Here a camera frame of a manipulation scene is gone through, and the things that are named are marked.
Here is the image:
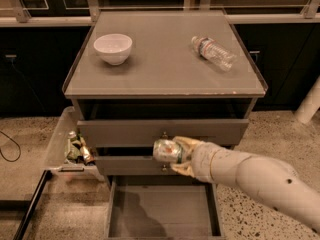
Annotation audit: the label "grey top drawer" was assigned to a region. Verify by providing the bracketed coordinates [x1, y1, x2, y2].
[77, 119, 249, 147]

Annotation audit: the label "small bottles in bin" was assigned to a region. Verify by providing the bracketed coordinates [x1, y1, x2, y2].
[65, 131, 95, 166]

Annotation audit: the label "grey bottom drawer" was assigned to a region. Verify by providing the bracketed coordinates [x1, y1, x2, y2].
[105, 176, 226, 240]

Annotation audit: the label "black cable on floor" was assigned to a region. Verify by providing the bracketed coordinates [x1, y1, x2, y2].
[0, 131, 22, 163]

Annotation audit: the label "green 7up can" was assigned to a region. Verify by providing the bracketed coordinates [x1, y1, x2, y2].
[153, 139, 183, 164]

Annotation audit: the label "clear plastic water bottle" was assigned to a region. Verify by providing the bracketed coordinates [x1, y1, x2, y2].
[191, 36, 237, 72]

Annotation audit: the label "white ceramic bowl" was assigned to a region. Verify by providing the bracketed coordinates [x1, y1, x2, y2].
[93, 34, 133, 65]

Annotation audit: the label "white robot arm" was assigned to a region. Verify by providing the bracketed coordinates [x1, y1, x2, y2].
[172, 136, 320, 233]

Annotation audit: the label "clear plastic storage bin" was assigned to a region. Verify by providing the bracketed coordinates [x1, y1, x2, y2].
[43, 106, 104, 182]

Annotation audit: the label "grey drawer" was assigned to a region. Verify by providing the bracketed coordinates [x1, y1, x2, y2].
[77, 119, 249, 147]
[96, 156, 176, 176]
[105, 176, 226, 240]

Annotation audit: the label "black floor rail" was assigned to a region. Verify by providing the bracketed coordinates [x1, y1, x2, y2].
[13, 170, 52, 240]

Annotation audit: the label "white pipe post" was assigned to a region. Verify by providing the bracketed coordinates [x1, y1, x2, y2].
[294, 76, 320, 124]

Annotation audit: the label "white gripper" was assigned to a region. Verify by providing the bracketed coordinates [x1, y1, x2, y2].
[170, 136, 213, 183]

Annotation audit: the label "grey drawer cabinet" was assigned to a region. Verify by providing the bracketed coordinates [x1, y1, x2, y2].
[61, 9, 269, 240]

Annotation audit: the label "grey middle drawer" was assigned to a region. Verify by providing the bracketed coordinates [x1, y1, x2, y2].
[96, 156, 176, 176]

